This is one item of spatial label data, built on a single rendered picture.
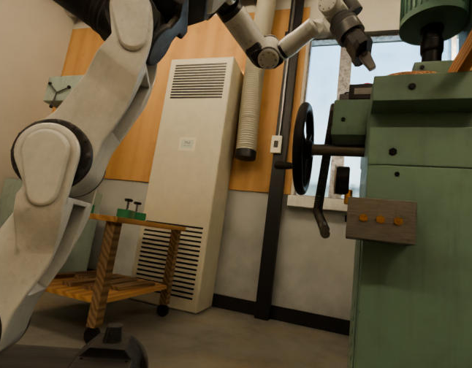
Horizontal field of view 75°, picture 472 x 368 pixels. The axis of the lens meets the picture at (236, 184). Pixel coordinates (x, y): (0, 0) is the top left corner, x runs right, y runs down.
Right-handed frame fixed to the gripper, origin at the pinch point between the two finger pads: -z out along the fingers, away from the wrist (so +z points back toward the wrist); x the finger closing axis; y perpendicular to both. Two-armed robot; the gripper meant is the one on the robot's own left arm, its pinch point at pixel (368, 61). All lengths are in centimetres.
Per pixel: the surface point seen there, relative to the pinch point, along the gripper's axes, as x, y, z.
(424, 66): 3.5, 10.4, -11.5
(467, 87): 26.4, 3.6, -29.5
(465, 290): 22, -15, -64
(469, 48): 32.9, 4.2, -24.8
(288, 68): -116, -10, 89
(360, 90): 3.6, -7.3, -9.2
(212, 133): -92, -78, 56
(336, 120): 3.5, -17.3, -14.3
